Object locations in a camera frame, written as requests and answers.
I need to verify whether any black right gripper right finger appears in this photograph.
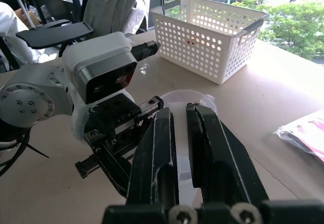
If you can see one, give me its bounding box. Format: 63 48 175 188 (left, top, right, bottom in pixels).
186 104 269 205

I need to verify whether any clear plastic cup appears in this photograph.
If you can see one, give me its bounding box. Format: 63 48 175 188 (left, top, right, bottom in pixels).
159 89 217 206

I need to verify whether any grey office chair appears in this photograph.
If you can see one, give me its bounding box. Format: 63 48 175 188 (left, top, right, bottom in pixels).
15 0 149 58

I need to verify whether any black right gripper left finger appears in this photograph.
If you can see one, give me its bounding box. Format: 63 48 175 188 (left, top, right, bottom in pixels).
126 107 180 206

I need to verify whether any white perforated plastic basket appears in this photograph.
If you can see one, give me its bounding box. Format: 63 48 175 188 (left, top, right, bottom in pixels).
150 0 269 85

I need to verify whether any person in white clothing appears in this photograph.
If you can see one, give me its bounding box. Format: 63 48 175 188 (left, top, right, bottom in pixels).
0 2 53 66

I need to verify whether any grey jacket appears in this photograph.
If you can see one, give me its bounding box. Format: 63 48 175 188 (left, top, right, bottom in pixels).
83 0 150 36

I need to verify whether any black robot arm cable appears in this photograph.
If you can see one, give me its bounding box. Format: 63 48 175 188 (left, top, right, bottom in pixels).
0 130 50 177

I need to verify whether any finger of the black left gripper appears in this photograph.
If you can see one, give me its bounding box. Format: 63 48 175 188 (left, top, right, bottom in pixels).
100 145 133 200

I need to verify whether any black camera cable plug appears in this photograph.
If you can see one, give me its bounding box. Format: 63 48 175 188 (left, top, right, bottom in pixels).
131 40 161 61

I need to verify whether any clear bag with pink contents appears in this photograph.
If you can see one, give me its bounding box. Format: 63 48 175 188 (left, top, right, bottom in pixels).
272 109 324 164

